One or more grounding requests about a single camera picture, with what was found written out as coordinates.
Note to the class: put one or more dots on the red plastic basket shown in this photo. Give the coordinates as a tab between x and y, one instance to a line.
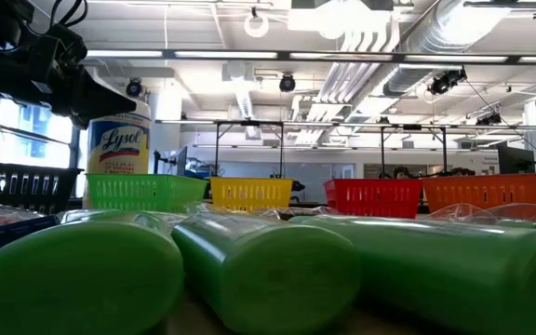
372	197

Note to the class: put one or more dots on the clear toiletry item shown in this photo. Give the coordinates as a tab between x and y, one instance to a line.
473	215
272	213

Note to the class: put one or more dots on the overhead light bar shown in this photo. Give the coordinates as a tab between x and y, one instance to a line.
226	54

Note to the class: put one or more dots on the black computer monitor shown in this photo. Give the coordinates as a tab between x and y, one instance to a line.
514	160

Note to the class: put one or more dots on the small black background object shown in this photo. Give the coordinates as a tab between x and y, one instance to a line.
297	186

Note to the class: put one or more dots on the small monitor on arm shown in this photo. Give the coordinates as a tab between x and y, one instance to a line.
156	163

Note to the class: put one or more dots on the green travel size bottle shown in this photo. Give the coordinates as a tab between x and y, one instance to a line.
519	224
268	279
435	270
72	279

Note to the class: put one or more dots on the black frame stand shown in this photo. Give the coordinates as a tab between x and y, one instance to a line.
382	153
217	149

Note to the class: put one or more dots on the small black rig device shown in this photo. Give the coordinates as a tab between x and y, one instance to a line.
489	119

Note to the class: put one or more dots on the green plastic basket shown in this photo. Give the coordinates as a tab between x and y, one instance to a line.
142	193

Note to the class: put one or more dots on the orange plastic basket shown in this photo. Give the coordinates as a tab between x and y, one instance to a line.
491	191

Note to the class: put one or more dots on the black rig camera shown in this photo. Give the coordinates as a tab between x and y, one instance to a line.
445	81

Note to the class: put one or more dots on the black plastic basket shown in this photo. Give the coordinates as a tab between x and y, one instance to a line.
17	186

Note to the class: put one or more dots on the white ceiling conduits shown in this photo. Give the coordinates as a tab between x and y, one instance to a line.
356	79

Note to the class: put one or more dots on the Lysol wipes canister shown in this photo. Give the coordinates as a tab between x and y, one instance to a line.
119	149

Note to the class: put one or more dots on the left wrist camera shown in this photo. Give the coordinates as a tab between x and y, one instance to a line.
58	46

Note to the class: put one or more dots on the person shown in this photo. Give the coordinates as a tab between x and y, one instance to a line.
463	172

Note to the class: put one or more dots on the white item in clear wrap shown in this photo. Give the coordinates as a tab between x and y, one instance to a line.
110	215

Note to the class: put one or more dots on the yellow plastic basket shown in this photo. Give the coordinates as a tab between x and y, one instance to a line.
249	195

